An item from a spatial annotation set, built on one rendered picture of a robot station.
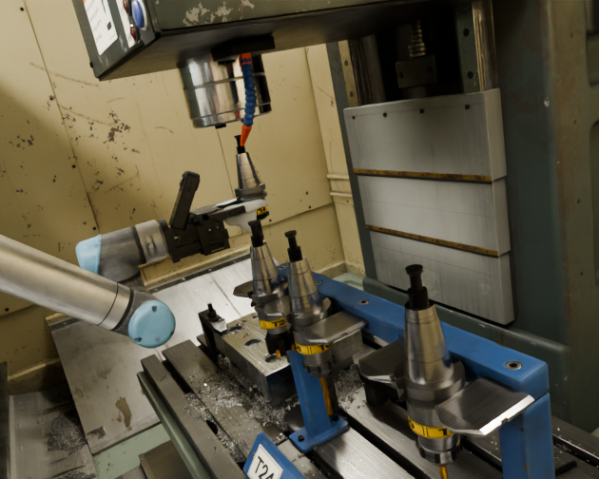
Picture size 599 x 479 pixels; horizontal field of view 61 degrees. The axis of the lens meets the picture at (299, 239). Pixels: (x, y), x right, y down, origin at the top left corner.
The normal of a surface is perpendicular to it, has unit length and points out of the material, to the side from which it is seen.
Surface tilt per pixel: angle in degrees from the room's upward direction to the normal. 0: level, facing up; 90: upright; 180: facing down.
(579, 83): 90
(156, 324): 90
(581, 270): 90
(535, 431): 90
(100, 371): 24
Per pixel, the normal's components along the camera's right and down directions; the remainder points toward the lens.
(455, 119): -0.84, 0.31
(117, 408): 0.03, -0.79
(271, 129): 0.50, 0.15
